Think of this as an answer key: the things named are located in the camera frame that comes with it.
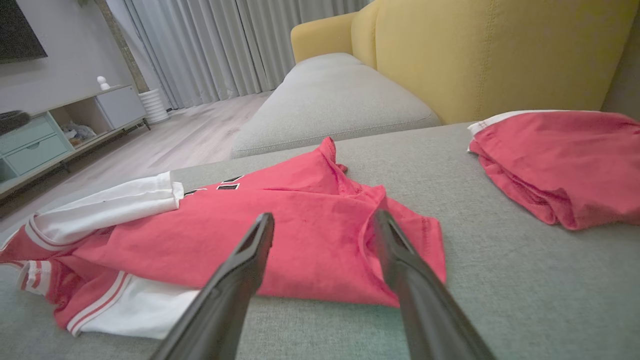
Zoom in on red and white jersey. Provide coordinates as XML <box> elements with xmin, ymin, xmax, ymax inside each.
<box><xmin>0</xmin><ymin>136</ymin><xmax>447</xmax><ymax>341</ymax></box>

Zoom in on brown textured wall column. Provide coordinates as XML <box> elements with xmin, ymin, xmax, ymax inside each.
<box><xmin>92</xmin><ymin>0</ymin><xmax>150</xmax><ymax>94</ymax></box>

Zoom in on grey and mint TV cabinet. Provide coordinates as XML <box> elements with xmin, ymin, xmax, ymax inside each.
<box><xmin>0</xmin><ymin>84</ymin><xmax>151</xmax><ymax>201</ymax></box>

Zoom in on large grey sofa cushion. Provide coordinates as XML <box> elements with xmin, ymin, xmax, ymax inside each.
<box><xmin>0</xmin><ymin>122</ymin><xmax>640</xmax><ymax>360</ymax></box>

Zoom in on yellow sofa backrest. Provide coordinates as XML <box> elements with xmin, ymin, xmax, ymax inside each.
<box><xmin>290</xmin><ymin>0</ymin><xmax>640</xmax><ymax>126</ymax></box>

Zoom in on small grey sofa cushion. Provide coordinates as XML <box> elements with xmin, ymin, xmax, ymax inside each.
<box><xmin>230</xmin><ymin>52</ymin><xmax>442</xmax><ymax>160</ymax></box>

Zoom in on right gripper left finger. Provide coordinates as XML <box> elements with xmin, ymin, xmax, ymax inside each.
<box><xmin>150</xmin><ymin>212</ymin><xmax>276</xmax><ymax>360</ymax></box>

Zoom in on grey pleated curtain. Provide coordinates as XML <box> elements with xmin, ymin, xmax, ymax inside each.
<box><xmin>105</xmin><ymin>0</ymin><xmax>371</xmax><ymax>111</ymax></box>

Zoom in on dark object on cabinet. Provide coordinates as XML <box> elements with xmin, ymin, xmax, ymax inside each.
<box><xmin>0</xmin><ymin>110</ymin><xmax>31</xmax><ymax>136</ymax></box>

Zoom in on black television screen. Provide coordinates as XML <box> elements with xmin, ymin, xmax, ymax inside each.
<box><xmin>0</xmin><ymin>0</ymin><xmax>48</xmax><ymax>64</ymax></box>

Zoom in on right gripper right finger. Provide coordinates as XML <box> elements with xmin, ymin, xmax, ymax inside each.
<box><xmin>372</xmin><ymin>209</ymin><xmax>497</xmax><ymax>360</ymax></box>

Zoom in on red mesh shorts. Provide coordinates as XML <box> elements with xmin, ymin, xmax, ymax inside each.
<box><xmin>467</xmin><ymin>110</ymin><xmax>640</xmax><ymax>231</ymax></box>

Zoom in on grey toy in cabinet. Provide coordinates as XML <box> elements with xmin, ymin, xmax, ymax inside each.
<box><xmin>61</xmin><ymin>121</ymin><xmax>97</xmax><ymax>147</ymax></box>

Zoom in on white ribbed vase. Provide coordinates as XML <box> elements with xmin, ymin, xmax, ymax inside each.
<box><xmin>138</xmin><ymin>88</ymin><xmax>171</xmax><ymax>125</ymax></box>

